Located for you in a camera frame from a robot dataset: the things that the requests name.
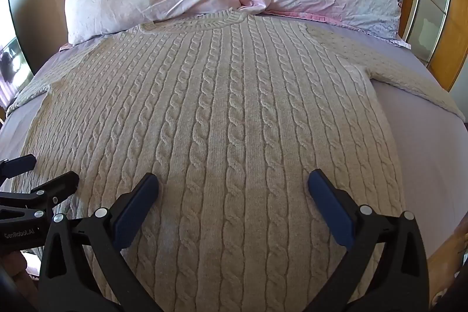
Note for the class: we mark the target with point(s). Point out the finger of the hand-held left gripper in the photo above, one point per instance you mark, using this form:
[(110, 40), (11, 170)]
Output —
[(16, 165), (58, 186)]

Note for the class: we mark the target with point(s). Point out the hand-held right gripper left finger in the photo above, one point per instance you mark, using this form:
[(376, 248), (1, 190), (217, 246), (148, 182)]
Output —
[(136, 209)]

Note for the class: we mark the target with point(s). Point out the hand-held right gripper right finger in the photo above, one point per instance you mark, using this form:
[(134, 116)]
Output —
[(331, 209)]

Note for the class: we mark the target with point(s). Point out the lavender bed sheet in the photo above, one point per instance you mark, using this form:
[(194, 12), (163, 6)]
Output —
[(420, 158)]

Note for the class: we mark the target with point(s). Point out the window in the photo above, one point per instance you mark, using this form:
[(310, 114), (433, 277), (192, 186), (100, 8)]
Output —
[(9, 49)]

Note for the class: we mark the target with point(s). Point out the wooden headboard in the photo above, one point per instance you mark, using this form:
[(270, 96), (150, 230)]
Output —
[(435, 5)]

